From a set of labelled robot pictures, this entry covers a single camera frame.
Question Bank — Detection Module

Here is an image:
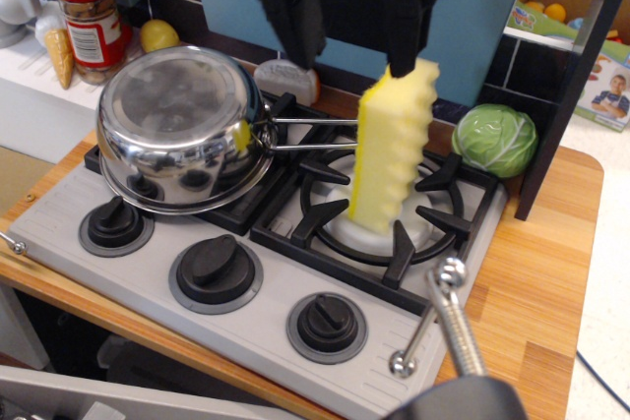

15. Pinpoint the yellow wavy sponge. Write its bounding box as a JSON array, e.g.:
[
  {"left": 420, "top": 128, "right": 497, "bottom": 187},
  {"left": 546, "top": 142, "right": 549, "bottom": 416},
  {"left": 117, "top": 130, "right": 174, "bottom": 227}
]
[{"left": 348, "top": 58, "right": 440, "bottom": 234}]

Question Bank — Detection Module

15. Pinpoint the stainless steel pot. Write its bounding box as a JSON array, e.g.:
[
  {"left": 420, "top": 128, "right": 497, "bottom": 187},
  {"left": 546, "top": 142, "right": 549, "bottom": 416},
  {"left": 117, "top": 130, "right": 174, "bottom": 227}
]
[{"left": 95, "top": 46, "right": 357, "bottom": 215}]

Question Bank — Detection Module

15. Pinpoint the blue plastic bin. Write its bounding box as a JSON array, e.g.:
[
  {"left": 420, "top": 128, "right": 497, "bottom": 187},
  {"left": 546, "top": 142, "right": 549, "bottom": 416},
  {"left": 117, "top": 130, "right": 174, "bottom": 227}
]
[{"left": 202, "top": 0, "right": 516, "bottom": 105}]

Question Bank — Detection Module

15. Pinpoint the yellow toy lemon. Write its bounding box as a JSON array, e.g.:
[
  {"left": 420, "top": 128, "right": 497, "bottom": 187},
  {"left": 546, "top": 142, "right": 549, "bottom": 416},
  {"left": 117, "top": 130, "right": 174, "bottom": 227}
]
[{"left": 140, "top": 19, "right": 180, "bottom": 53}]

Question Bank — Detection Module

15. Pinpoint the green toy cabbage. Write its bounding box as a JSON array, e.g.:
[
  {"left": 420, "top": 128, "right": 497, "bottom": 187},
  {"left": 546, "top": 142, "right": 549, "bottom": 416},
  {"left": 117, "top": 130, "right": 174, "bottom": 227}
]
[{"left": 451, "top": 103, "right": 538, "bottom": 178}]

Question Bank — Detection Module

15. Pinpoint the cardboard box of toys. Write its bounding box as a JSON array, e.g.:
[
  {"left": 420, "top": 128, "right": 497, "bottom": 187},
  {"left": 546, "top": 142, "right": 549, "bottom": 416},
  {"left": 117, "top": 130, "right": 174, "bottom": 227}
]
[{"left": 508, "top": 0, "right": 629, "bottom": 132}]

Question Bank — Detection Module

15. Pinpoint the black right burner grate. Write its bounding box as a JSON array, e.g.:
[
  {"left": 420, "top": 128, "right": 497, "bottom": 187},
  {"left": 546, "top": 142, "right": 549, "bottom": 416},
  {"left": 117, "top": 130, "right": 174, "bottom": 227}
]
[{"left": 250, "top": 126, "right": 507, "bottom": 315}]

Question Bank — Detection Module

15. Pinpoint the red lid spice jar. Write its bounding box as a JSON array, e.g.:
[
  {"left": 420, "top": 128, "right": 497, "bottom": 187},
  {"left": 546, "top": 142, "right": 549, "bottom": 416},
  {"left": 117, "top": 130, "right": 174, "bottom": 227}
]
[{"left": 58, "top": 0, "right": 128, "bottom": 85}]

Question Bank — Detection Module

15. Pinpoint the grey toy stove top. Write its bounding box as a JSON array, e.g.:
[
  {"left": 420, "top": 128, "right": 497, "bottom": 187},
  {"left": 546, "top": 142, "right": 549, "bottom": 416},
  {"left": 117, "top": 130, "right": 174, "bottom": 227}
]
[{"left": 8, "top": 96, "right": 507, "bottom": 419}]

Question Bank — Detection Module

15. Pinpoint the toy ice cream cone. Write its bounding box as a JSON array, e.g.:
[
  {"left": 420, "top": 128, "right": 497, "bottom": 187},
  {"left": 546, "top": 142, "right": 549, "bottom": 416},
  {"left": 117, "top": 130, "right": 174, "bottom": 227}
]
[{"left": 44, "top": 29, "right": 74, "bottom": 90}]

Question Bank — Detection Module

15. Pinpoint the black middle stove knob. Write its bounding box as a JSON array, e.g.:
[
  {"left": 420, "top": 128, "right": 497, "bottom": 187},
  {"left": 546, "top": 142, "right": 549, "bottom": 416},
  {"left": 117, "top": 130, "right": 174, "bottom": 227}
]
[{"left": 168, "top": 234, "right": 264, "bottom": 315}]

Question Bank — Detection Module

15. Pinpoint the black stove knob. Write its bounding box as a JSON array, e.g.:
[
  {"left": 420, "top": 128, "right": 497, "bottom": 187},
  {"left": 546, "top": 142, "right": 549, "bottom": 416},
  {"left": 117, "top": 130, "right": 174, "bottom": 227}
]
[
  {"left": 286, "top": 292, "right": 368, "bottom": 365},
  {"left": 168, "top": 234, "right": 264, "bottom": 315},
  {"left": 79, "top": 197, "right": 155, "bottom": 258}
]

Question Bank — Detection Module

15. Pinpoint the black right stove knob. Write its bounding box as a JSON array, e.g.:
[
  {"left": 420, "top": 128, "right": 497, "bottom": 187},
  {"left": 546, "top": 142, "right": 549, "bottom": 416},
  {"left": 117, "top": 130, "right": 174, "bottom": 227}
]
[{"left": 286, "top": 292, "right": 368, "bottom": 365}]

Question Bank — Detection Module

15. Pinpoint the black left stove knob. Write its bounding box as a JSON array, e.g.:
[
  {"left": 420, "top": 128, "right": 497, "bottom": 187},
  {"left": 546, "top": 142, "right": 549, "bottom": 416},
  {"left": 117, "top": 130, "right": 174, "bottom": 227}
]
[{"left": 79, "top": 197, "right": 155, "bottom": 258}]

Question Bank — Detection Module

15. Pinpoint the grey toy faucet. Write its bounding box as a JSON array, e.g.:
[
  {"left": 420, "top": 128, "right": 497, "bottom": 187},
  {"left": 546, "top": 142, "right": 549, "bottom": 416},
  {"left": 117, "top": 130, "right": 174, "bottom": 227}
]
[{"left": 1, "top": 0, "right": 41, "bottom": 49}]

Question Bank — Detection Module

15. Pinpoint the wooden counter board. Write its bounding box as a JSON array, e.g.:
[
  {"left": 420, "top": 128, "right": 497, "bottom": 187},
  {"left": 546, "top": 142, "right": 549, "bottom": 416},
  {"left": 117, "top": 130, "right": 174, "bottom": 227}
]
[{"left": 0, "top": 94, "right": 605, "bottom": 420}]

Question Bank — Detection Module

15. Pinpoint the black vertical post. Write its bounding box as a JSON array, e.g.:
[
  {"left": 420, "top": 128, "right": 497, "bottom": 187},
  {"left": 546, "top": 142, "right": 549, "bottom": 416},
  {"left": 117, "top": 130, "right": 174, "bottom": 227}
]
[{"left": 514, "top": 0, "right": 623, "bottom": 221}]

